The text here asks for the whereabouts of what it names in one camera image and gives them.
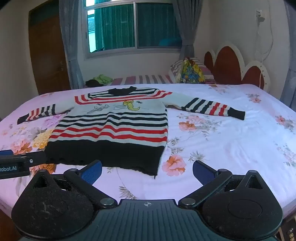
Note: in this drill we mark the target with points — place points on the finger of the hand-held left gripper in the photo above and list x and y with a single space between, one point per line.
5 153
34 159

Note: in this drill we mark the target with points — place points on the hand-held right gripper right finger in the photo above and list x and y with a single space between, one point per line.
203 172

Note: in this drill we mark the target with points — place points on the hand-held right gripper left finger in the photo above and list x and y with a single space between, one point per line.
92 172

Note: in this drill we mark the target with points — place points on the striped knit sweater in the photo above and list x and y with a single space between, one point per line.
111 129

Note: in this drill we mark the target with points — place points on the bed with floral sheet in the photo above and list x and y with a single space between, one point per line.
231 143

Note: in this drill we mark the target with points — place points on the dark cloth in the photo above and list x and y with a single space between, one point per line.
92 83

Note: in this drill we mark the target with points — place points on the green cloth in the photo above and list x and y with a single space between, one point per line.
103 78

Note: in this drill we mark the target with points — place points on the brown wooden door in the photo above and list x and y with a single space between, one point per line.
48 58

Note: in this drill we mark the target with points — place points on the striped mattress sheet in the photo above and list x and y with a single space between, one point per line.
143 78

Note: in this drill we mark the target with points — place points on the scalloped red headboard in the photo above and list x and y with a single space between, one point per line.
227 67

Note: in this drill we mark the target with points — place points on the striped pillow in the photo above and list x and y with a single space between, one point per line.
175 67

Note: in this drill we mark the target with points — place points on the grey curtain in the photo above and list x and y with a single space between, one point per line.
71 46
188 30

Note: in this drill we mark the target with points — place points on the sliding glass window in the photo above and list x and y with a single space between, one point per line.
157 23

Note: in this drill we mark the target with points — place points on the white wall socket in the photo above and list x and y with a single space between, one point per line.
260 15

